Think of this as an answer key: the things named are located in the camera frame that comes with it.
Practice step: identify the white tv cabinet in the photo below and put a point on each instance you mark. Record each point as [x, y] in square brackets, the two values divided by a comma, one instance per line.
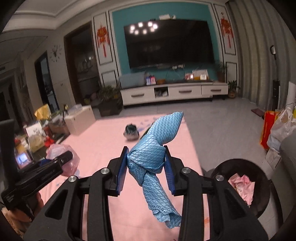
[172, 92]

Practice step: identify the pink crumpled wrapper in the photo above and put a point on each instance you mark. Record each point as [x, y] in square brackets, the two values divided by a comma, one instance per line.
[243, 186]

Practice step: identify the potted plant by cabinet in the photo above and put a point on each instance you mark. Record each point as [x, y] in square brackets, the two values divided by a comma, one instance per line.
[221, 70]

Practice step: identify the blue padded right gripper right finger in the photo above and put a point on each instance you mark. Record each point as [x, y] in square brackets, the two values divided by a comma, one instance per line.
[169, 171]

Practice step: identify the pink plastic bag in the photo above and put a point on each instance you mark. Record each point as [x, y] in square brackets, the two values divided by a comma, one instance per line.
[66, 155]

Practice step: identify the blue quilted cloth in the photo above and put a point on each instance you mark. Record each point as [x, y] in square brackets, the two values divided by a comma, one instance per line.
[146, 159]

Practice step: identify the red gift bag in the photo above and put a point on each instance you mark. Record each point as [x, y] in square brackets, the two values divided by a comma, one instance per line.
[269, 119]

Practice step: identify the large black television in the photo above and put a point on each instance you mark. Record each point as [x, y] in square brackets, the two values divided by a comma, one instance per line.
[168, 42]

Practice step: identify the potted plant on floor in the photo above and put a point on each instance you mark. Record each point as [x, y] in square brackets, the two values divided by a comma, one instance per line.
[232, 88]

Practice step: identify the black round trash bin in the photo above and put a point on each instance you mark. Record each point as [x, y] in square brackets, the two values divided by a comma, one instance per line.
[242, 167]

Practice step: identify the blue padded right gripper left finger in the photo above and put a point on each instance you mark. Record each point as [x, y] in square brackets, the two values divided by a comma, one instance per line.
[121, 171]

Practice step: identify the red chinese knot decoration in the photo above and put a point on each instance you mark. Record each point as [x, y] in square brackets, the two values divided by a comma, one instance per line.
[103, 40]

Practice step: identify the white cardboard box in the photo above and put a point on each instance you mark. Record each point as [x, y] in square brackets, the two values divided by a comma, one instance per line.
[80, 121]

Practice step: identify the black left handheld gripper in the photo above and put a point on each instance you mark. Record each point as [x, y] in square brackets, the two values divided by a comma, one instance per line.
[20, 184]

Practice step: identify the large dark planter plants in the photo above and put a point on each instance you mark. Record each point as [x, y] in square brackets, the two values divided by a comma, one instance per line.
[110, 101]

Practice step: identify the white plastic shopping bag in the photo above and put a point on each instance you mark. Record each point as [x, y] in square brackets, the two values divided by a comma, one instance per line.
[281, 129]

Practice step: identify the dark crumpled wrapper ball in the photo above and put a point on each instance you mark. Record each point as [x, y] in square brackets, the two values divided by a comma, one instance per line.
[131, 133]

